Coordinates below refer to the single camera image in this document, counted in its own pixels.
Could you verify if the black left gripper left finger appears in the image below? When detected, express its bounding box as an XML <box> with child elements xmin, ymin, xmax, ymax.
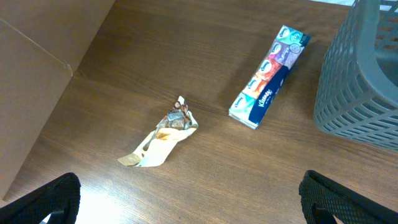
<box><xmin>1</xmin><ymin>172</ymin><xmax>81</xmax><ymax>224</ymax></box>

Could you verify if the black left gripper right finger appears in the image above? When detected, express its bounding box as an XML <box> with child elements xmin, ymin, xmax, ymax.
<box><xmin>299</xmin><ymin>170</ymin><xmax>397</xmax><ymax>224</ymax></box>

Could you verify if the beige snack wrapper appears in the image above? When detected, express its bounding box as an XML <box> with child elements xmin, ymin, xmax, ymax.
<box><xmin>118</xmin><ymin>96</ymin><xmax>198</xmax><ymax>167</ymax></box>

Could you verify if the grey plastic basket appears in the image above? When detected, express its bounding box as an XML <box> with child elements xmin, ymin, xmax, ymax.
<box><xmin>313</xmin><ymin>0</ymin><xmax>397</xmax><ymax>151</ymax></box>

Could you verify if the Kleenex tissue multipack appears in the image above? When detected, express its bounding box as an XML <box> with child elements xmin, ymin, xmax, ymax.
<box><xmin>229</xmin><ymin>25</ymin><xmax>311</xmax><ymax>129</ymax></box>

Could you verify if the brown cardboard box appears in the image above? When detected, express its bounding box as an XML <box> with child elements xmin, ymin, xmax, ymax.
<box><xmin>1</xmin><ymin>0</ymin><xmax>114</xmax><ymax>197</ymax></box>

